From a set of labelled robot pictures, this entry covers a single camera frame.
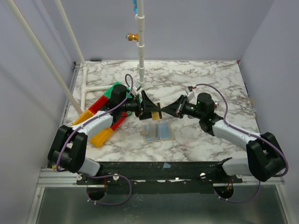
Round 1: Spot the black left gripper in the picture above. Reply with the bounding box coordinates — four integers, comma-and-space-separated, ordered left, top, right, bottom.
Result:
120, 91, 161, 120

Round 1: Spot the gold credit card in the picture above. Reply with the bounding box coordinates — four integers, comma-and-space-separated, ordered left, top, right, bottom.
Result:
151, 102, 163, 121

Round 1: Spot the beige card holder wallet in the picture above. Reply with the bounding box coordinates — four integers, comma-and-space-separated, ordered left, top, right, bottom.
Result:
141, 123, 173, 142

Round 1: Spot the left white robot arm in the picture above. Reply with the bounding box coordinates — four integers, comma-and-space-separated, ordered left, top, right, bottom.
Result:
48, 84, 161, 184

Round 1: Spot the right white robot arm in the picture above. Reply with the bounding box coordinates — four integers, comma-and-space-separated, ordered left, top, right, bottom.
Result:
162, 93, 286, 183

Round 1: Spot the green plastic bin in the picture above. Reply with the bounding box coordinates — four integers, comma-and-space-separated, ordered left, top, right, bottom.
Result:
104, 82, 130, 98

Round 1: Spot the red plastic bin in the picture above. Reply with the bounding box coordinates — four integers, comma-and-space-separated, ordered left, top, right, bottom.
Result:
88, 95, 129, 131

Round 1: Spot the yellow plastic bin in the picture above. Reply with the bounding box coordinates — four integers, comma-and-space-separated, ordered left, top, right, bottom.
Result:
71, 110, 113, 148

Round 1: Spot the orange knob on pipe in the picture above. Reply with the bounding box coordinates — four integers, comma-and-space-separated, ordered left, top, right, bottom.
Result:
126, 33, 139, 42

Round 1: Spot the white slanted pole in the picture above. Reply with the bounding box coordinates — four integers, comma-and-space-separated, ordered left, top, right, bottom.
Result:
5, 0, 83, 115

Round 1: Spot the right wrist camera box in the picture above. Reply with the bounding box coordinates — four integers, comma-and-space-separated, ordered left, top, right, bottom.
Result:
185, 86, 195, 101

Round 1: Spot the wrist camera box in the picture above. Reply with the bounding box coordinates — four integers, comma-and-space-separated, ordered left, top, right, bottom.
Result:
185, 86, 195, 101
132, 82, 142, 95

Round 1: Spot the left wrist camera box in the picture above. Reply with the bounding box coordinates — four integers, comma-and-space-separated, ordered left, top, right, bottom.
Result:
132, 82, 142, 95

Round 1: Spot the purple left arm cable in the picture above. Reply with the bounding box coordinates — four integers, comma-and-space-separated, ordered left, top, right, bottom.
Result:
56, 74, 134, 206

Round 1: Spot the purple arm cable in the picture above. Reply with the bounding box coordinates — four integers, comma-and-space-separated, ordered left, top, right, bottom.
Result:
190, 83, 290, 203
56, 74, 134, 206

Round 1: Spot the black table front rail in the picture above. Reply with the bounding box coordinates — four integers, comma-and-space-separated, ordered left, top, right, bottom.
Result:
77, 161, 242, 194

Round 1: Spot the white pvc pipe frame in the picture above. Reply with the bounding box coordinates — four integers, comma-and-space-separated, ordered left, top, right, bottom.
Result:
53, 0, 146, 112

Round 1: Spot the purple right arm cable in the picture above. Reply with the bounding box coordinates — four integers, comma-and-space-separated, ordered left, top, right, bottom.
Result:
190, 83, 290, 203

